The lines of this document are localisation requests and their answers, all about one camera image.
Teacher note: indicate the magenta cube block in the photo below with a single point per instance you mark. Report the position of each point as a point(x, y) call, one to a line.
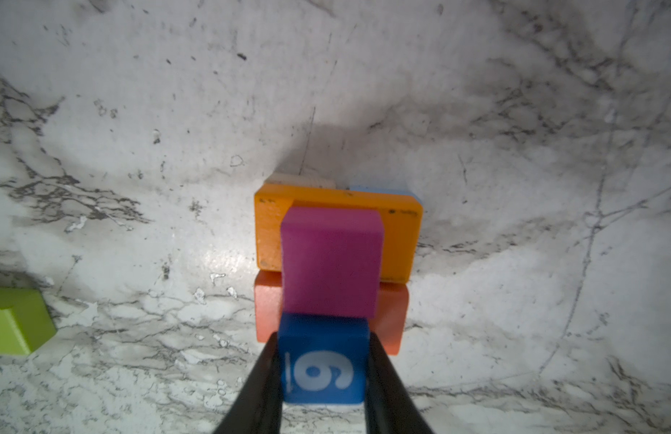
point(331, 261)

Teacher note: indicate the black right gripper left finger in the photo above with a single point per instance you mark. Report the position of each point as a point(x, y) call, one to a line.
point(258, 407)

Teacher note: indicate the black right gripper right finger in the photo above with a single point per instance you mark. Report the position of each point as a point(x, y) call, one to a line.
point(387, 405)

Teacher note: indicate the blue number cube block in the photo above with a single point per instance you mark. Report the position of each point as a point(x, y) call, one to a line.
point(323, 359)

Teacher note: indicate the red rectangular block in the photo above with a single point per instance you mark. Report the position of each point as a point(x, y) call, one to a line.
point(388, 323)

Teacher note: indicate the lime green cube block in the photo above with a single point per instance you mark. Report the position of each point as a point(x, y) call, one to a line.
point(25, 322)

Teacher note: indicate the orange rectangular block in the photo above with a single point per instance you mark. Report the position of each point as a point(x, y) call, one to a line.
point(401, 216)

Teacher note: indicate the light blue rectangular block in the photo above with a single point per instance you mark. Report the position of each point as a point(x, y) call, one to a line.
point(384, 191)

